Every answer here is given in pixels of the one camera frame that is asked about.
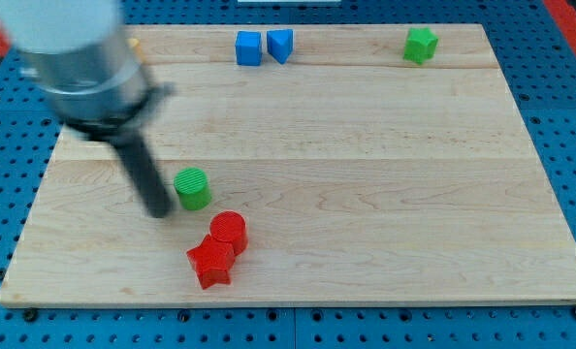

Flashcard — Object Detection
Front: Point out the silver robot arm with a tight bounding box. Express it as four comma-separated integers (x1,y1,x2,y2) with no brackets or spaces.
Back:
0,0,173,218

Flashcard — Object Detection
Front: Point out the blue cube block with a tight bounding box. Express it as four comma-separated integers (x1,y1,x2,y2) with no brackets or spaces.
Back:
235,31,262,66

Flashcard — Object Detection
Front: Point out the blue triangle block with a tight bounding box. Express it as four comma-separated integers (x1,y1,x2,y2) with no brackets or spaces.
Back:
267,29,294,64

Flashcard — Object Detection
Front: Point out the red cylinder block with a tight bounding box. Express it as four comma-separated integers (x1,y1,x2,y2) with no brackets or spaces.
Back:
209,210,248,256

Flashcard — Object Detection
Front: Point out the green cylinder block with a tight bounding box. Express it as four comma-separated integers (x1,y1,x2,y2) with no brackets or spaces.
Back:
174,167,211,210

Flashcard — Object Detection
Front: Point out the red star block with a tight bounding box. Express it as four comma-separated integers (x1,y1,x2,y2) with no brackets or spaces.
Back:
186,235,236,289

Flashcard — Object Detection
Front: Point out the wooden board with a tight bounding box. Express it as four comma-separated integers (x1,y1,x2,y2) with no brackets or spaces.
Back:
0,24,576,308

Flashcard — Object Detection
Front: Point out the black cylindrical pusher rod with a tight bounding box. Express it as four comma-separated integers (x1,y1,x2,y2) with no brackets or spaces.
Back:
112,134,173,218

